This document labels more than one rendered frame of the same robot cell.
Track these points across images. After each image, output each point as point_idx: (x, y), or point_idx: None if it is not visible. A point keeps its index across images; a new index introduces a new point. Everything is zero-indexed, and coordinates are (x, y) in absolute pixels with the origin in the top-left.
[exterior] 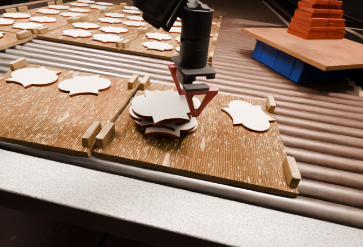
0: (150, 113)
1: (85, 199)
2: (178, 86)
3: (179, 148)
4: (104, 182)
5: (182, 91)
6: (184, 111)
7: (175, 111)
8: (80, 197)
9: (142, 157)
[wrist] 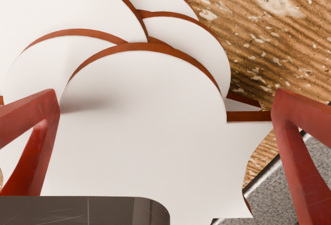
0: (195, 220)
1: (285, 218)
2: (44, 159)
3: (260, 83)
4: (265, 201)
5: (48, 115)
6: (215, 127)
7: (206, 156)
8: (279, 223)
9: (252, 166)
